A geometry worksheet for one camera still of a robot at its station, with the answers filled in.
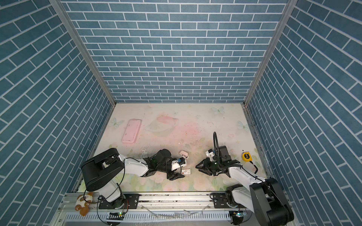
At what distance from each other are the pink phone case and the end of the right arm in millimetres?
482

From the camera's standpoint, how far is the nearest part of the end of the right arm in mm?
657

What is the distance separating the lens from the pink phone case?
973 millimetres
